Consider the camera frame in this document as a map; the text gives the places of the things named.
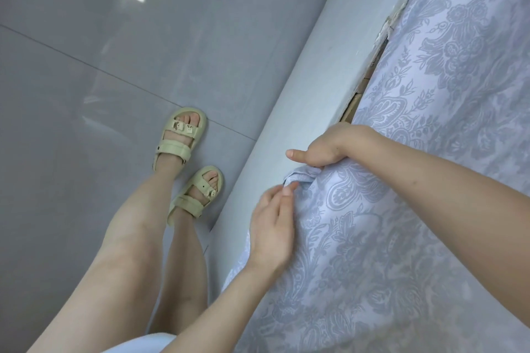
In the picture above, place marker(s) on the person's right hand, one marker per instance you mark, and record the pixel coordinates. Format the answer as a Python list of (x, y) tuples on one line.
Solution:
[(331, 148)]

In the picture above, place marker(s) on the person's left hand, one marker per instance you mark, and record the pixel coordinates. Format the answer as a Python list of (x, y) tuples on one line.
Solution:
[(269, 232)]

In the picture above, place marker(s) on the cream bed frame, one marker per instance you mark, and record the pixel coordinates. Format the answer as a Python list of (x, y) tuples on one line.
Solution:
[(314, 75)]

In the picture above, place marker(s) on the white floral bed sheet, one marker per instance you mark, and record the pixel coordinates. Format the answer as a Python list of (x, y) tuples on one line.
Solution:
[(434, 96)]

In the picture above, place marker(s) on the person's right forearm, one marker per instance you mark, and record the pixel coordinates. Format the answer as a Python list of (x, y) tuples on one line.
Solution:
[(447, 208)]

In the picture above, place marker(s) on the person's left forearm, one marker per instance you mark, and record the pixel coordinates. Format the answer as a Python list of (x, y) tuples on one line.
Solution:
[(207, 315)]

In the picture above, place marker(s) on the person's right beige sandal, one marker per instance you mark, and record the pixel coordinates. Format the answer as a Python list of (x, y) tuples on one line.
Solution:
[(188, 204)]

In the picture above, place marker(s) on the person's beige sandal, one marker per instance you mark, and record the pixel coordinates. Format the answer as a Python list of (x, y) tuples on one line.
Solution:
[(188, 204), (174, 150)]

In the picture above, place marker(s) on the person's right leg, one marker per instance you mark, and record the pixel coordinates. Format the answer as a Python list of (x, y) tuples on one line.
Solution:
[(186, 274)]

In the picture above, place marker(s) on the person's leg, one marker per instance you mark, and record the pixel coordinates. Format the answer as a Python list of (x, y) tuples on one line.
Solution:
[(186, 274), (107, 266)]

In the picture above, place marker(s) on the person's left beige sandal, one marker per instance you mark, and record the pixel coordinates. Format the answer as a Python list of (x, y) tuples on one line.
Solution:
[(174, 150)]

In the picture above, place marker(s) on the person's left leg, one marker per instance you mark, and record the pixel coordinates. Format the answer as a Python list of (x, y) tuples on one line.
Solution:
[(107, 266)]

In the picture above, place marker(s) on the person's white lace dress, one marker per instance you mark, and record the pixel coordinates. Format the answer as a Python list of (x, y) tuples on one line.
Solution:
[(141, 344)]

